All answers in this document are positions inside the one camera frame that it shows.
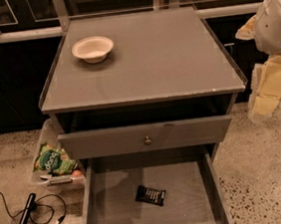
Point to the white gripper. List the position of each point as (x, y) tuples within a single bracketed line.
[(274, 27)]

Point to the black rxbar chocolate wrapper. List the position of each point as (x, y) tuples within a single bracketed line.
[(151, 196)]

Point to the brass drawer knob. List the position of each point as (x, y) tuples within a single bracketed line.
[(147, 140)]

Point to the grey drawer cabinet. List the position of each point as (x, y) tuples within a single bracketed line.
[(164, 66)]

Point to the grey open middle drawer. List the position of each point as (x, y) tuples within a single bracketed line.
[(193, 194)]

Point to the grey top drawer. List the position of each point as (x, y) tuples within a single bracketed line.
[(129, 139)]

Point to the white paper bowl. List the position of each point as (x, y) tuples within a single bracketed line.
[(93, 49)]

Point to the orange round fruit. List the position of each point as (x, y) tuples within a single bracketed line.
[(77, 173)]

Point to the clear plastic bin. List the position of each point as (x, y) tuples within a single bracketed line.
[(46, 179)]

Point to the green snack bag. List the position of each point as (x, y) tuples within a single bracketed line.
[(54, 159)]

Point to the black flat bar device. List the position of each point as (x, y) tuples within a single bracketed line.
[(29, 206)]

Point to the metal railing frame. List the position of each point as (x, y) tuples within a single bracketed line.
[(60, 12)]

